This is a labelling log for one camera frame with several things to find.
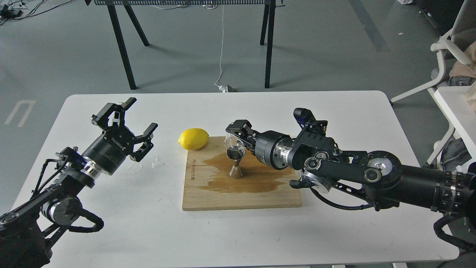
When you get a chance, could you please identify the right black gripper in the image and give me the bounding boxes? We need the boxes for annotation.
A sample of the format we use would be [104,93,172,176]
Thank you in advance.
[225,120,292,170]

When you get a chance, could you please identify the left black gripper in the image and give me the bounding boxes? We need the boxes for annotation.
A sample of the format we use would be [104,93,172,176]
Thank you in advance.
[82,97,158,175]

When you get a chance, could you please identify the steel jigger measuring cup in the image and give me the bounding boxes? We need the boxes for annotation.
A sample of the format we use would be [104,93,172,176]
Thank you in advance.
[226,146,244,179]

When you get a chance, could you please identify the small clear glass cup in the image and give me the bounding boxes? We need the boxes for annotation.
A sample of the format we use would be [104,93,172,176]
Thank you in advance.
[224,135,244,151]

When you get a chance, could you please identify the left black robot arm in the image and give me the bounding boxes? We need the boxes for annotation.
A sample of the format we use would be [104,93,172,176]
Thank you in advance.
[0,97,158,268]

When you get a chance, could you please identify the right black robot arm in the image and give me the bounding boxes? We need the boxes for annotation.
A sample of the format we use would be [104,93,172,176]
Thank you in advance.
[226,108,475,251]

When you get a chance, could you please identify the yellow lemon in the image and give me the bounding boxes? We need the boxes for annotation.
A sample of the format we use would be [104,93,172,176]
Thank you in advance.
[177,128,209,150]

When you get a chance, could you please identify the wooden cutting board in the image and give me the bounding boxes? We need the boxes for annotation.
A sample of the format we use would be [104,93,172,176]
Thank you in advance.
[182,136,302,211]

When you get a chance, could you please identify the white hanging cable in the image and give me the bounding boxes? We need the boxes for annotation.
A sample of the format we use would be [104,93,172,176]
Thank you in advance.
[213,5,237,93]

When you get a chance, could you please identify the black metal frame table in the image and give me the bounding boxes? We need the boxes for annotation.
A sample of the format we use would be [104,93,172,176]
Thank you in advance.
[84,0,285,90]

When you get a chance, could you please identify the black cables on floor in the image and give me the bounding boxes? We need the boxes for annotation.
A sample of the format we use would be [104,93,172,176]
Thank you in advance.
[0,0,75,26]

